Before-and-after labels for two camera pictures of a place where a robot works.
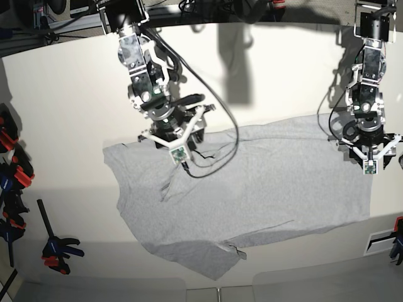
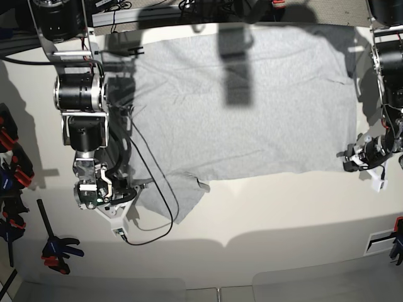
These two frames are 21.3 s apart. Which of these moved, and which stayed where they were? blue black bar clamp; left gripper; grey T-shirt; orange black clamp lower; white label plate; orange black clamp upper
Moved: grey T-shirt; left gripper
Stayed: orange black clamp lower; blue black bar clamp; white label plate; orange black clamp upper
